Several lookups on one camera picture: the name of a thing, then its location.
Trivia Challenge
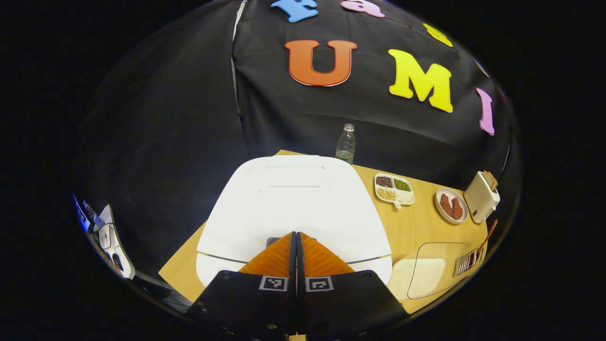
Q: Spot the black backdrop cloth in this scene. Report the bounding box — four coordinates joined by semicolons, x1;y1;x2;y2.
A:
76;0;517;280

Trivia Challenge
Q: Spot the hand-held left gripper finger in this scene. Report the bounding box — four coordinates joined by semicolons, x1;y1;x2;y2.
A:
297;231;409;338
187;231;297;339

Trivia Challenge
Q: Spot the round white plate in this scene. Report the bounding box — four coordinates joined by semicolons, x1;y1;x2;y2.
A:
435;188;469;224

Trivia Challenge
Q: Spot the white toaster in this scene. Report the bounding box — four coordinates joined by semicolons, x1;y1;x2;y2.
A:
463;170;501;224

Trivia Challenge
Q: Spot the computer monitor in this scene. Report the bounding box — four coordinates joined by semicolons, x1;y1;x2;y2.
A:
73;195;101;232

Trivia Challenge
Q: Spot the clear plastic tray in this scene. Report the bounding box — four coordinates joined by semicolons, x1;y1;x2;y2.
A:
387;242;469;300

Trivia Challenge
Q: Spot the white side desk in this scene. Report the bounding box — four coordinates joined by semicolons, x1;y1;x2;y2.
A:
97;205;136;279

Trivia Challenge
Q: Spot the white divided bean dish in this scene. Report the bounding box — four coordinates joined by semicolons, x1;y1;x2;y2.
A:
374;173;415;209

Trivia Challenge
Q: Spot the white rice cooker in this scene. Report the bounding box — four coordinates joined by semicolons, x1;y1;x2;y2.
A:
196;155;393;288

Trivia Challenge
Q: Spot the clear plastic water bottle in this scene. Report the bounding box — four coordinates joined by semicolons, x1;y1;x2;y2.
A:
335;123;356;165

